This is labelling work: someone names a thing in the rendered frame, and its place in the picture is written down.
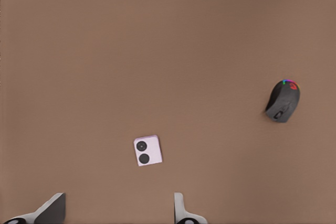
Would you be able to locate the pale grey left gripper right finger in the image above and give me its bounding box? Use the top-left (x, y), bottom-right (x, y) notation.
top-left (174, 192), bottom-right (208, 224)

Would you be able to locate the pink square flip phone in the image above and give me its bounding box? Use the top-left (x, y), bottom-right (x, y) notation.
top-left (133, 134), bottom-right (163, 167)

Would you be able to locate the black computer mouse rainbow light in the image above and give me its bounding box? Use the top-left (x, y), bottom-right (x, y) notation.
top-left (265, 79), bottom-right (301, 124)

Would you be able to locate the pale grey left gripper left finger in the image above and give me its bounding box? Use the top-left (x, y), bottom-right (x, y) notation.
top-left (0, 192), bottom-right (67, 224)

